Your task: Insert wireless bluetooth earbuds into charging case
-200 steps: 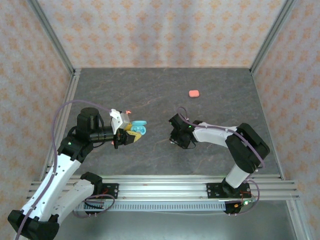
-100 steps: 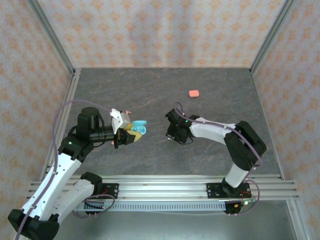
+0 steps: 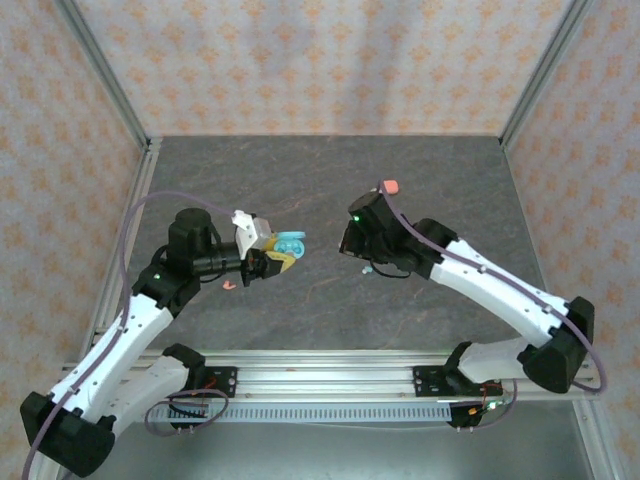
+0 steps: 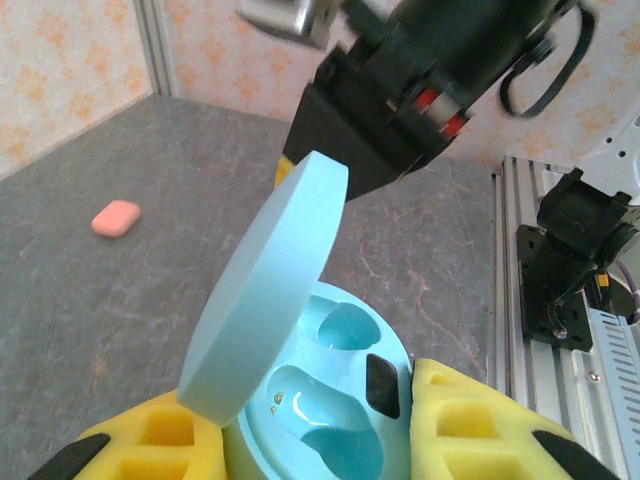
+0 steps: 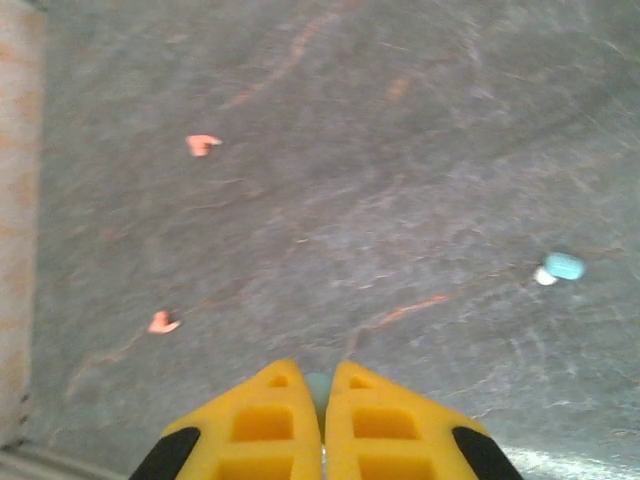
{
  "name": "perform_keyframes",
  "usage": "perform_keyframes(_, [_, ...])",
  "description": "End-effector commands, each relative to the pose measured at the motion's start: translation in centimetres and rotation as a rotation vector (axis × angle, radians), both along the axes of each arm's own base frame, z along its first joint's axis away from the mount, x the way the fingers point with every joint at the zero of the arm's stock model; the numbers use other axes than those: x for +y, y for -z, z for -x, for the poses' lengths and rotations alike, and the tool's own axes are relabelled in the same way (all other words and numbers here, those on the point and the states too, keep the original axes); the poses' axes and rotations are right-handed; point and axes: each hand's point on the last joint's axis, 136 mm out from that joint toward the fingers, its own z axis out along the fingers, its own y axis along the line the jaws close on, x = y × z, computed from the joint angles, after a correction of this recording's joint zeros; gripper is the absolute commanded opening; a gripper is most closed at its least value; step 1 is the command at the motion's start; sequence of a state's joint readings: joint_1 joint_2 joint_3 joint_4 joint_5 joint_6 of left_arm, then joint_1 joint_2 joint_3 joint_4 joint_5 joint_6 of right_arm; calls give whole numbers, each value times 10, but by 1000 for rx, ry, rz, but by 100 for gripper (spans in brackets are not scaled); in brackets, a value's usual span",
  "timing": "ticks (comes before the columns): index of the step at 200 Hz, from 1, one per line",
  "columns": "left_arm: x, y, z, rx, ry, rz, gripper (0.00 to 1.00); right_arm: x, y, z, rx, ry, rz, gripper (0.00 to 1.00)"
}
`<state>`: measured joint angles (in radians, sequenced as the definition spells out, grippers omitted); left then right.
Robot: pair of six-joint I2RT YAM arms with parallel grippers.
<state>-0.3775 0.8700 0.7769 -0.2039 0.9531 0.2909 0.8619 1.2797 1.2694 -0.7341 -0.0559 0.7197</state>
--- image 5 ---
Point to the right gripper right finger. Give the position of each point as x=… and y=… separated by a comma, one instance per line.
x=385, y=430

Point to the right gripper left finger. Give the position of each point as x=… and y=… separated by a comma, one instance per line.
x=260, y=430

